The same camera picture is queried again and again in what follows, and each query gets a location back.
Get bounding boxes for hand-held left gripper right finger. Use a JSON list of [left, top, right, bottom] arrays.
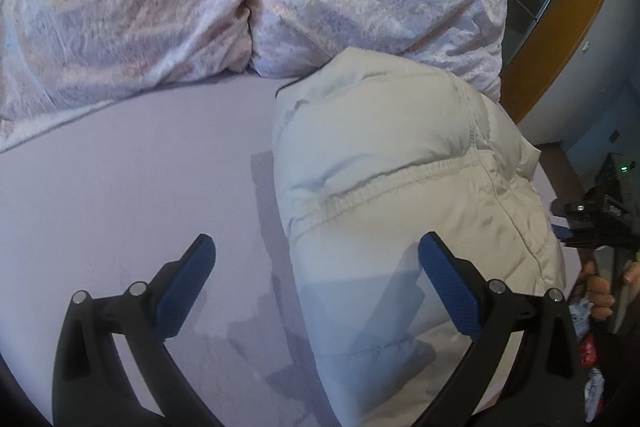
[[415, 232, 586, 427]]

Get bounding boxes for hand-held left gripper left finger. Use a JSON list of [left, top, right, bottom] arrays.
[[51, 233, 221, 427]]

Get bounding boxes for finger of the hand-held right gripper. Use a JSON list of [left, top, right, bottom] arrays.
[[550, 198, 603, 249]]

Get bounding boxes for cream puffer jacket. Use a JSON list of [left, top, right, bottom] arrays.
[[271, 47, 567, 427]]

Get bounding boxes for person's right hand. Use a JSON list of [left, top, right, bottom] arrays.
[[579, 259, 640, 323]]

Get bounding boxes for bed with lavender sheet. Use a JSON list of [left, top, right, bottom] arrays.
[[0, 72, 568, 427]]

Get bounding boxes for pile of colourful cloths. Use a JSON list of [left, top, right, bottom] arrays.
[[569, 297, 607, 424]]

